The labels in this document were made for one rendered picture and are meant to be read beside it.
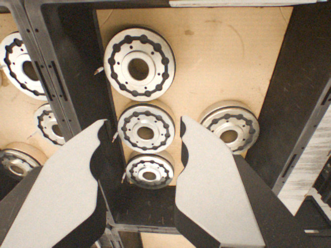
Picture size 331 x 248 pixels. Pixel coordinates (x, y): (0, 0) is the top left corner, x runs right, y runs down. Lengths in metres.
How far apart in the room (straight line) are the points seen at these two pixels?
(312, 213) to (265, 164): 1.65
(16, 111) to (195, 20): 0.37
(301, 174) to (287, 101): 0.48
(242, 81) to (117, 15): 0.21
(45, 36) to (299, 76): 0.28
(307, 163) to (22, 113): 0.77
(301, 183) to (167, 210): 0.51
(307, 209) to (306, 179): 1.22
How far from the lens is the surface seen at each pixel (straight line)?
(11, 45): 0.33
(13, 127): 0.48
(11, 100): 0.43
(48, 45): 0.21
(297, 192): 0.81
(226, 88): 0.30
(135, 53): 0.24
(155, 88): 0.26
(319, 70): 0.24
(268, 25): 0.29
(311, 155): 0.68
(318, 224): 1.93
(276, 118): 0.30
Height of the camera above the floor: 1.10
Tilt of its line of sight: 57 degrees down
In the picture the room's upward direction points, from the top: 173 degrees counter-clockwise
